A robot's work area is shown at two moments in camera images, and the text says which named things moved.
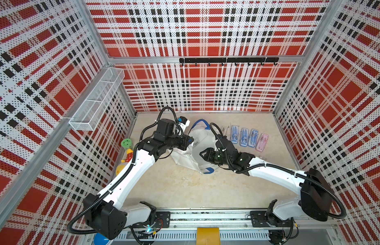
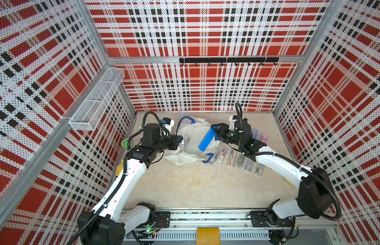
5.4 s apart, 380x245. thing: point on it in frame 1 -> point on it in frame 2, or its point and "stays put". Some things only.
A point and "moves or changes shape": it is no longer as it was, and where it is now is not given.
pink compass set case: (262, 142) stays put
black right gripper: (209, 153) -> (222, 129)
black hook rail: (262, 60) stays put
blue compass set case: (253, 138) stays put
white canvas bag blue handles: (203, 137) moves or changes shape
